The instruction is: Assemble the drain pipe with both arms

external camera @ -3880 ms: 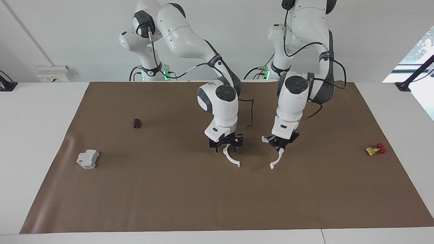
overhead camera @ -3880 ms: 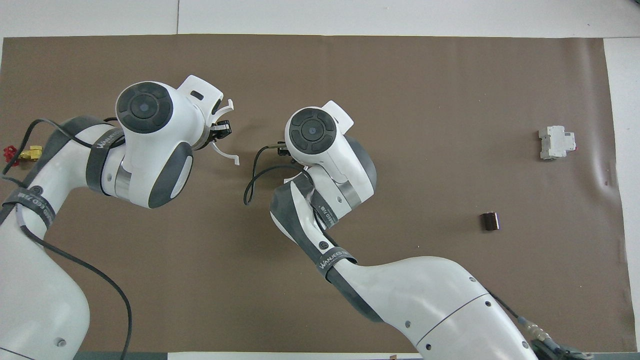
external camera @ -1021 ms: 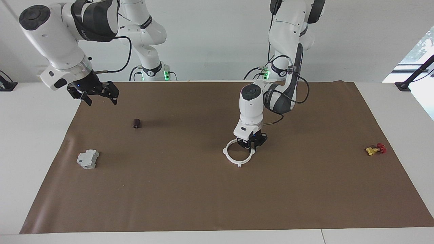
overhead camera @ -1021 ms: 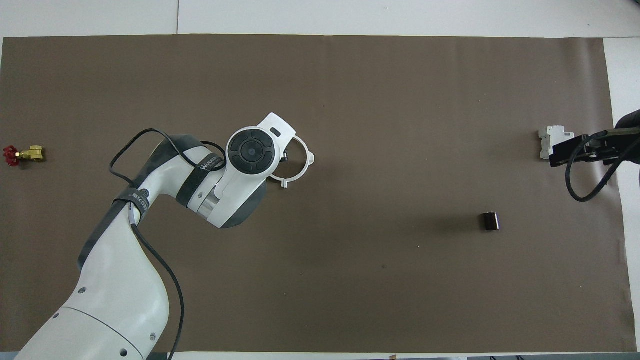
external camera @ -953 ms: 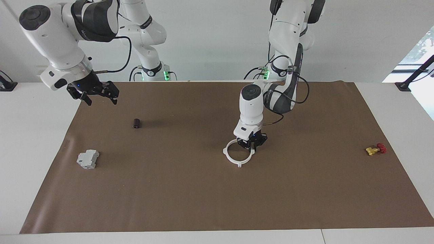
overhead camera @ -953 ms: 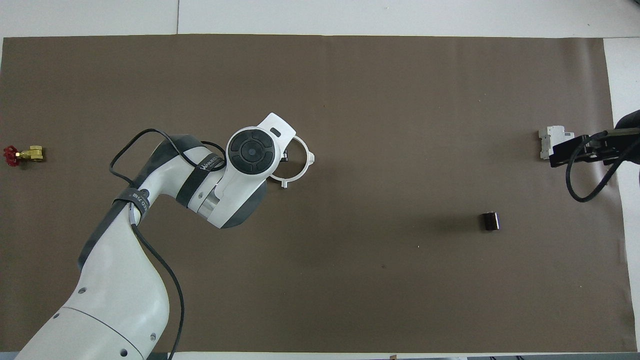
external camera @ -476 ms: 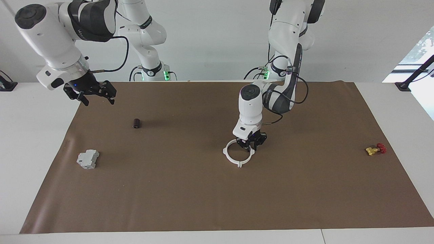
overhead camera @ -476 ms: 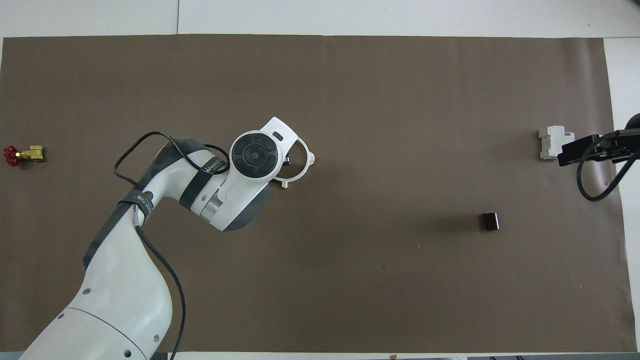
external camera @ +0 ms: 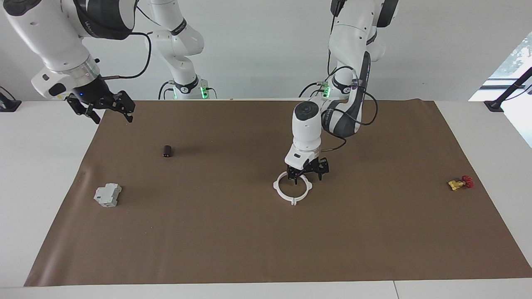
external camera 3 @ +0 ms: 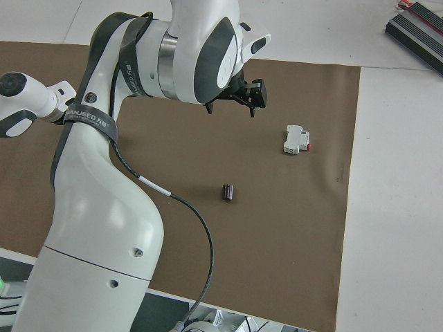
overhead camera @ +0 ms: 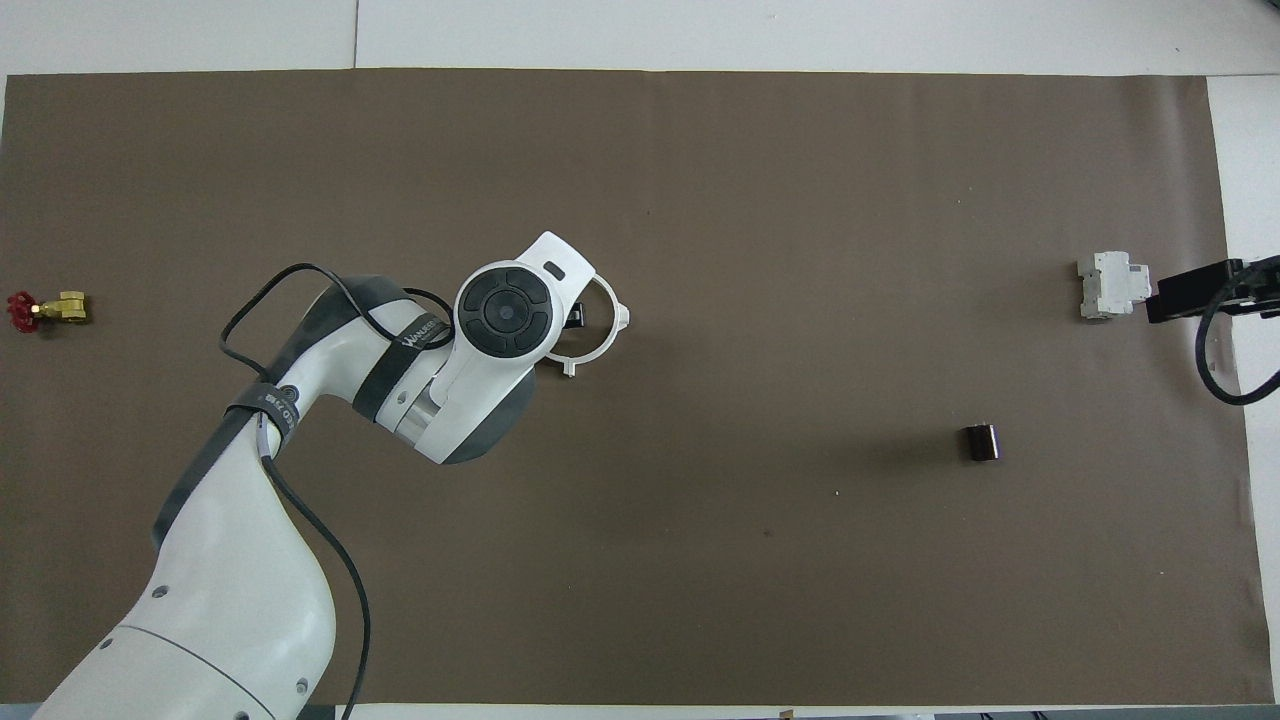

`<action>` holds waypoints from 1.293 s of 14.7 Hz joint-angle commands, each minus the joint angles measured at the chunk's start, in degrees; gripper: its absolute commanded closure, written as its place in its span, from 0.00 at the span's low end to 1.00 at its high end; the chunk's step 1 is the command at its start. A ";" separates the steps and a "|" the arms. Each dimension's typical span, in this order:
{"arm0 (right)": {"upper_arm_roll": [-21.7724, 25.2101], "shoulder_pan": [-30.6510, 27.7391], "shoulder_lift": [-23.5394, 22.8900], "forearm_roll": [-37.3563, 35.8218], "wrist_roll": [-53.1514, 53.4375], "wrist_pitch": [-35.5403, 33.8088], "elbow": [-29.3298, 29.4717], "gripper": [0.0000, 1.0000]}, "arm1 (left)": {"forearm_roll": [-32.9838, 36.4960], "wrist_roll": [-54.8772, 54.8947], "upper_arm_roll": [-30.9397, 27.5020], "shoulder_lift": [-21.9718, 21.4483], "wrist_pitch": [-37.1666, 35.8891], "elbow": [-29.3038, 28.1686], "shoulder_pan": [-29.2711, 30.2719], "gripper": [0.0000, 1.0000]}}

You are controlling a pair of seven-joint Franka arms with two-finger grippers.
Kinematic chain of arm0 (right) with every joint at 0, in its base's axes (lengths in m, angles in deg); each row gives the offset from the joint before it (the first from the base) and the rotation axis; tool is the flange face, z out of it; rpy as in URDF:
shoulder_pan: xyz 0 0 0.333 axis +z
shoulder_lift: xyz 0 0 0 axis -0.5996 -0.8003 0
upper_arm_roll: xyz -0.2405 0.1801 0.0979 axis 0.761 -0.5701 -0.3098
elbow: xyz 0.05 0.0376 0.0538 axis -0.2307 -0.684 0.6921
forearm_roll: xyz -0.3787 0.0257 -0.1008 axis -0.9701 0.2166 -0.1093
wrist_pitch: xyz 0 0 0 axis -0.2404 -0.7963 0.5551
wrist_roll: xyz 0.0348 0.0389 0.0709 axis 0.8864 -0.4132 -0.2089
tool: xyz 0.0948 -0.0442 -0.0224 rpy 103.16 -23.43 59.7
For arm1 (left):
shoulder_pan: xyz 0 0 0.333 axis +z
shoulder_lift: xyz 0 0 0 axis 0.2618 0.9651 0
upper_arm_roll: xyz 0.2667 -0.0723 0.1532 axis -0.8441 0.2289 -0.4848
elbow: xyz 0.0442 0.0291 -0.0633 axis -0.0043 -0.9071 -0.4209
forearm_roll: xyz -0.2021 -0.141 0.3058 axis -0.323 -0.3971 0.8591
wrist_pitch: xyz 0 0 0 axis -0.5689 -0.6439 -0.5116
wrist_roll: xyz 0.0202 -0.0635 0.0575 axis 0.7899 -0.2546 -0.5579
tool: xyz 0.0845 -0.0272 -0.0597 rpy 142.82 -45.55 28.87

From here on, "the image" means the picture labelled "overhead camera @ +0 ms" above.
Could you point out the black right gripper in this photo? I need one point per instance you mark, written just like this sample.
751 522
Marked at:
1262 290

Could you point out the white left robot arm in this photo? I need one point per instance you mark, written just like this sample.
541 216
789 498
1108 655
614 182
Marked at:
230 600

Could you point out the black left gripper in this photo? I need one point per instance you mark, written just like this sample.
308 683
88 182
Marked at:
576 315

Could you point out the grey circuit breaker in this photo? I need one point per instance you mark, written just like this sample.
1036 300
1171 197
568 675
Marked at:
1105 285

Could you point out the brown paper table mat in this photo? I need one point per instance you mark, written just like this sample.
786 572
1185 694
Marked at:
800 250

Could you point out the small black cylinder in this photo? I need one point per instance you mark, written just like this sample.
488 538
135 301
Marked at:
982 442

